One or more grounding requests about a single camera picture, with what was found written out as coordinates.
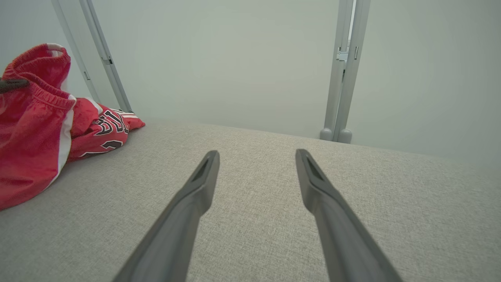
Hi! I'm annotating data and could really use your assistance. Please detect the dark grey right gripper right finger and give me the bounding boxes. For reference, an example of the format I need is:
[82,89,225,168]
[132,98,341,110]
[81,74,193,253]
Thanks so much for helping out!
[296,149,404,282]

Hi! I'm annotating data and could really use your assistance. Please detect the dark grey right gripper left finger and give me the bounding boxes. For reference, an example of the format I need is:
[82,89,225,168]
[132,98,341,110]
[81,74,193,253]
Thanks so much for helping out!
[113,150,220,282]

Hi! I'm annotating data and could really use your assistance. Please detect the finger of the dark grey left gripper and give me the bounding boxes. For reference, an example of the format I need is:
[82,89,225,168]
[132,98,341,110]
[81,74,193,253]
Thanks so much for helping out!
[0,80,30,94]

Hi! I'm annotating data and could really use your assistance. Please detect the red shorts with white stripe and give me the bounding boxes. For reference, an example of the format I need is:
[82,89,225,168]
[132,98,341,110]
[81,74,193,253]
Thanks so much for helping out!
[0,43,77,211]

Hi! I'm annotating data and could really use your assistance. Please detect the red jersey with white sleeves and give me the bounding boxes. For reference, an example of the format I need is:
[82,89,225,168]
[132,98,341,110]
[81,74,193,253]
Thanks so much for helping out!
[67,97,146,162]

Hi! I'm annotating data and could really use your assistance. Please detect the slanted grey partition frame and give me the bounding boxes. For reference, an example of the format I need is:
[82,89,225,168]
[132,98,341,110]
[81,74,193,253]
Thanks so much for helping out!
[51,0,133,113]

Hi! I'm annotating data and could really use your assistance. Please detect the grey partition post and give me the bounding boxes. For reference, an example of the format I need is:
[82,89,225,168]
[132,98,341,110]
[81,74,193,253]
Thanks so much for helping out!
[320,0,355,141]
[333,0,371,144]

